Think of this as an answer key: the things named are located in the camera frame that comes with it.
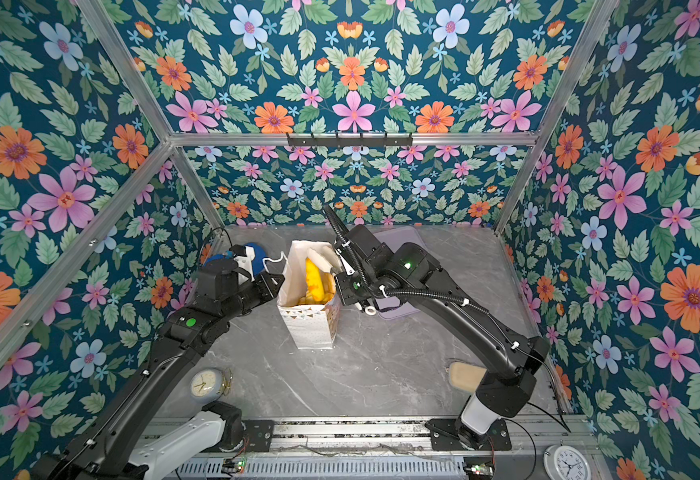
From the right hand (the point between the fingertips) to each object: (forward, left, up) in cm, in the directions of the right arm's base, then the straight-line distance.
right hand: (342, 285), depth 66 cm
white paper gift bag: (-2, +9, -15) cm, 18 cm away
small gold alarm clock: (-13, +37, -26) cm, 47 cm away
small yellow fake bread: (+7, +8, -7) cm, 13 cm away
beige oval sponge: (-11, -32, -29) cm, 45 cm away
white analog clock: (-30, -50, -28) cm, 65 cm away
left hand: (+5, +14, -1) cm, 15 cm away
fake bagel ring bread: (+8, +5, -14) cm, 17 cm away
